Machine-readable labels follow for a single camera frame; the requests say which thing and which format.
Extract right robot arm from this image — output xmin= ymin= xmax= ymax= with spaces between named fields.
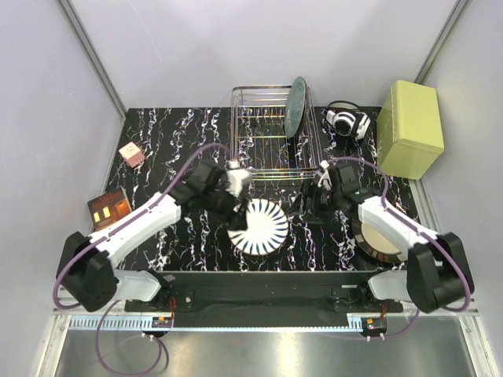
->
xmin=288 ymin=163 xmax=475 ymax=313

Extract dark teal glazed plate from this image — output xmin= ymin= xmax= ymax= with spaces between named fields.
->
xmin=295 ymin=80 xmax=309 ymax=137

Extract light blue plate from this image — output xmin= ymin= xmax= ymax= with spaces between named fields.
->
xmin=284 ymin=76 xmax=305 ymax=138

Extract yellow-green box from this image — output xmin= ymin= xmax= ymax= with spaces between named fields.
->
xmin=376 ymin=80 xmax=444 ymax=180

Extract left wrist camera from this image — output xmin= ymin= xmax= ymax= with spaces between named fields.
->
xmin=226 ymin=160 xmax=252 ymax=198

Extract white blue striped plate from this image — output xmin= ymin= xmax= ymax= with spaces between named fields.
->
xmin=227 ymin=199 xmax=289 ymax=257

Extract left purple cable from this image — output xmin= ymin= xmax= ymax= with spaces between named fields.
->
xmin=53 ymin=143 xmax=233 ymax=374

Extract pink cube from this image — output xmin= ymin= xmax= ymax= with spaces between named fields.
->
xmin=119 ymin=142 xmax=145 ymax=168

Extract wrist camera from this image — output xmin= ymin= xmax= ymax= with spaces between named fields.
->
xmin=318 ymin=159 xmax=361 ymax=193
xmin=226 ymin=160 xmax=252 ymax=198

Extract white black headphones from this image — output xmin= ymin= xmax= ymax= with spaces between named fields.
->
xmin=324 ymin=100 xmax=373 ymax=141

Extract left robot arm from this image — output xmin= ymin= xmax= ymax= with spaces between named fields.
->
xmin=56 ymin=160 xmax=251 ymax=313

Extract beige brown rimmed plate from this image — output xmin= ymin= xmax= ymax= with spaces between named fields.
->
xmin=351 ymin=218 xmax=402 ymax=264

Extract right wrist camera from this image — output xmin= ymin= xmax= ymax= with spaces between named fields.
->
xmin=318 ymin=159 xmax=361 ymax=193

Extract dark book with house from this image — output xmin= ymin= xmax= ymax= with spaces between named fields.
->
xmin=87 ymin=186 xmax=132 ymax=232

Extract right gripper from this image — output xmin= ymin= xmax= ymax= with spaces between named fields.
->
xmin=285 ymin=179 xmax=342 ymax=225

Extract metal wire dish rack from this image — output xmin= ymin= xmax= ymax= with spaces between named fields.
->
xmin=230 ymin=85 xmax=322 ymax=181

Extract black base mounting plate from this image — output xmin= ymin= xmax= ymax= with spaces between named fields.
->
xmin=123 ymin=269 xmax=404 ymax=329

